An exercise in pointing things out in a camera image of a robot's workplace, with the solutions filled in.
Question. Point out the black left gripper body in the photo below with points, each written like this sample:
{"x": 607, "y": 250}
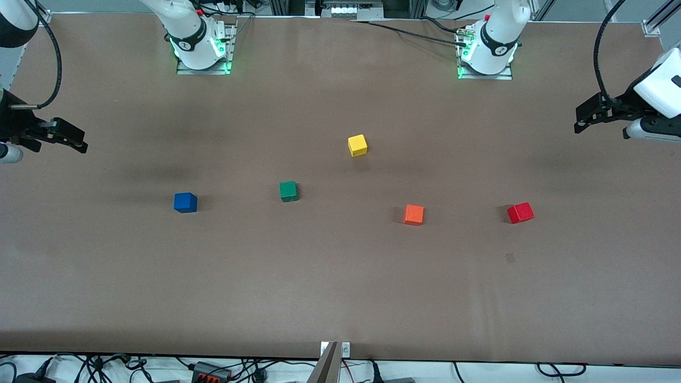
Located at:
{"x": 625, "y": 105}

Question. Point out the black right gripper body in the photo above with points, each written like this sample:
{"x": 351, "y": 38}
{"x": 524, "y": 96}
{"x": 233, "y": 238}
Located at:
{"x": 15, "y": 123}

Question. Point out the red wooden block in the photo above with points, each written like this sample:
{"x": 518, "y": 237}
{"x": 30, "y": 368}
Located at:
{"x": 520, "y": 214}

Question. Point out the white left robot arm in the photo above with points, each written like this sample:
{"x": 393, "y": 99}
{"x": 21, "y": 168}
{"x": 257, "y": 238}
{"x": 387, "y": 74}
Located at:
{"x": 492, "y": 58}

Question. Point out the blue wooden block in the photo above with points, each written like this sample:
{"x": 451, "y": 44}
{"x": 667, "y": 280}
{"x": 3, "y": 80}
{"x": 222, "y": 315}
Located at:
{"x": 185, "y": 203}

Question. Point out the orange wooden block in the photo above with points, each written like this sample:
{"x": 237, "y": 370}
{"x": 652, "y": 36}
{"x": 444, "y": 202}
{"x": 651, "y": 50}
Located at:
{"x": 413, "y": 215}

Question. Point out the green wooden block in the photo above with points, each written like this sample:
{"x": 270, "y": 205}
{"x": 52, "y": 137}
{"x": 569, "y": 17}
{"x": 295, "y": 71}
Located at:
{"x": 288, "y": 191}

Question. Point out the yellow wooden block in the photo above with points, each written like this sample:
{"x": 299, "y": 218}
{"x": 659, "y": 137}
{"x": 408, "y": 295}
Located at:
{"x": 357, "y": 146}

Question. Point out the black power adapter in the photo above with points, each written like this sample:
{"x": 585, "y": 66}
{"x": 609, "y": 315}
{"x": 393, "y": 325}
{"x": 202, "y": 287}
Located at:
{"x": 34, "y": 379}

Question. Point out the black orange power strip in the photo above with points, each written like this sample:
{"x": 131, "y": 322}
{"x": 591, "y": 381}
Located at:
{"x": 205, "y": 371}

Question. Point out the white terminal device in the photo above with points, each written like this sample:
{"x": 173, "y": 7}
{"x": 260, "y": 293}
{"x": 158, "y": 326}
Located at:
{"x": 351, "y": 10}

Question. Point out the table cover sheet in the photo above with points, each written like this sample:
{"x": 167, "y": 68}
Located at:
{"x": 340, "y": 292}

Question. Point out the black plug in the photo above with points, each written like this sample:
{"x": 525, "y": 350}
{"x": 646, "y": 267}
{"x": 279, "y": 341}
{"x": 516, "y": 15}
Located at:
{"x": 375, "y": 375}

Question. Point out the aluminium frame corner bracket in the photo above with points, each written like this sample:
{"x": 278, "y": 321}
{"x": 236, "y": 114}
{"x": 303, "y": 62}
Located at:
{"x": 47, "y": 17}
{"x": 650, "y": 27}

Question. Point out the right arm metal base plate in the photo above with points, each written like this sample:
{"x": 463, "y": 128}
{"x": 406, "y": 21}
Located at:
{"x": 202, "y": 71}

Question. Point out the aluminium frame post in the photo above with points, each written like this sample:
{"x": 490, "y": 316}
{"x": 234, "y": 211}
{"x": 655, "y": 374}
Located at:
{"x": 417, "y": 8}
{"x": 287, "y": 6}

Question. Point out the grey metal post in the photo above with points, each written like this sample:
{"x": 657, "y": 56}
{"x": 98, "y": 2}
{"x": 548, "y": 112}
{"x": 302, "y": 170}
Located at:
{"x": 325, "y": 367}

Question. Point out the small white bracket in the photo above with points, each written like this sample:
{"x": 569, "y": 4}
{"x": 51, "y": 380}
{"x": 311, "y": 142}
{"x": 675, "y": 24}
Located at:
{"x": 346, "y": 349}

